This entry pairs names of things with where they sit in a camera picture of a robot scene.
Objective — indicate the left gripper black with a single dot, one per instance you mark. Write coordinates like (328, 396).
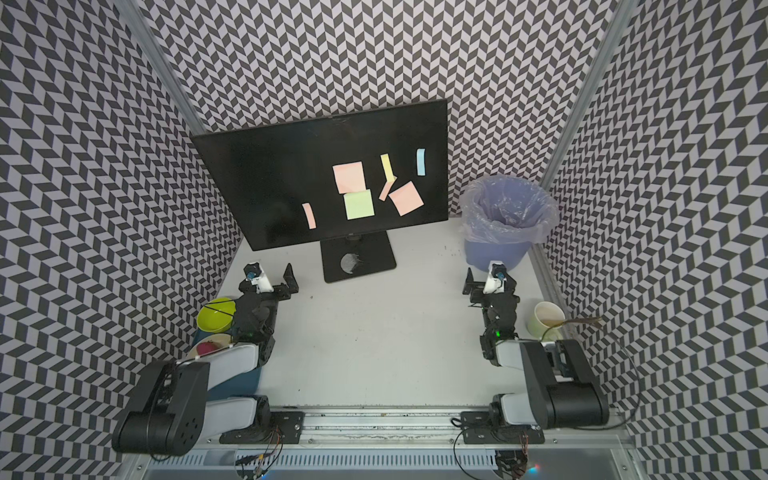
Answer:
(281, 289)

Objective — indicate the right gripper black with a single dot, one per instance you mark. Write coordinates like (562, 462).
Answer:
(477, 289)

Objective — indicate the pink narrow sticky note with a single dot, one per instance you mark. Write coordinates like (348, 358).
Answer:
(309, 214)
(386, 189)

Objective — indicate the pink square sticky note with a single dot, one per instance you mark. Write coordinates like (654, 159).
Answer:
(349, 177)
(406, 199)

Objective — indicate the green square sticky note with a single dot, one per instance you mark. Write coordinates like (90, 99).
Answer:
(358, 205)

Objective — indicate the yellow narrow sticky note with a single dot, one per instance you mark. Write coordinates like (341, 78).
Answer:
(387, 168)

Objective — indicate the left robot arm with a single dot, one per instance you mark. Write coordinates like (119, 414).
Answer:
(169, 409)

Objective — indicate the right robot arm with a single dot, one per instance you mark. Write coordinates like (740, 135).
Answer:
(560, 387)

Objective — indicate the blue narrow sticky note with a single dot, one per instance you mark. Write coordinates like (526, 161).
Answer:
(420, 162)

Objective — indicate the black computer monitor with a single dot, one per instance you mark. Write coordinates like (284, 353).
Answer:
(266, 173)

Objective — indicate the blue trash bin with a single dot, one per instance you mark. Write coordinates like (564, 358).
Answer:
(506, 245)

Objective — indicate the clear plastic bin liner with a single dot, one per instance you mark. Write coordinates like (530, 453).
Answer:
(504, 209)

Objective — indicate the lime green bowl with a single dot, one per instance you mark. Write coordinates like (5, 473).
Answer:
(216, 316)

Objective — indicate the cream plate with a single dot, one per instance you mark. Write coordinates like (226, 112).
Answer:
(224, 340)

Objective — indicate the red food item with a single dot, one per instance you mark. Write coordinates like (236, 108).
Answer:
(206, 347)

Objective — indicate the dark teal tray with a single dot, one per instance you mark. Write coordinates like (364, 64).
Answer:
(244, 384)

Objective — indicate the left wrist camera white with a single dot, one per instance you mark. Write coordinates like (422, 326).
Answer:
(256, 279)

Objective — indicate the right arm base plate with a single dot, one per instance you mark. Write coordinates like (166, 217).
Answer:
(477, 428)

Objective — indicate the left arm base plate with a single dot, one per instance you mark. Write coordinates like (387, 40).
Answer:
(284, 426)

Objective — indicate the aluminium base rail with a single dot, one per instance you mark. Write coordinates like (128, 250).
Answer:
(422, 428)

